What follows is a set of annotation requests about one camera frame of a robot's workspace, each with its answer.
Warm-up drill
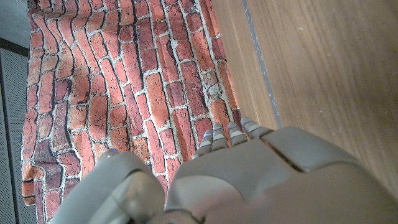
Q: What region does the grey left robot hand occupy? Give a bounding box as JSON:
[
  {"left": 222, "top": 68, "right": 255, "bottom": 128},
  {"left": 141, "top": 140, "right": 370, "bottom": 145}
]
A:
[{"left": 51, "top": 116, "right": 398, "bottom": 224}]

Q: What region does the grey tape outline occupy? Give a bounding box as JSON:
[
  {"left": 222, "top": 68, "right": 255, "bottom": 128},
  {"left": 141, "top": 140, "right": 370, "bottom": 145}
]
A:
[{"left": 241, "top": 0, "right": 283, "bottom": 130}]

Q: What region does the brick print backdrop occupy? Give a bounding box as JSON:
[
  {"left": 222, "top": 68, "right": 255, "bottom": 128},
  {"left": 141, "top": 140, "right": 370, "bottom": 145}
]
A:
[{"left": 21, "top": 0, "right": 243, "bottom": 224}]

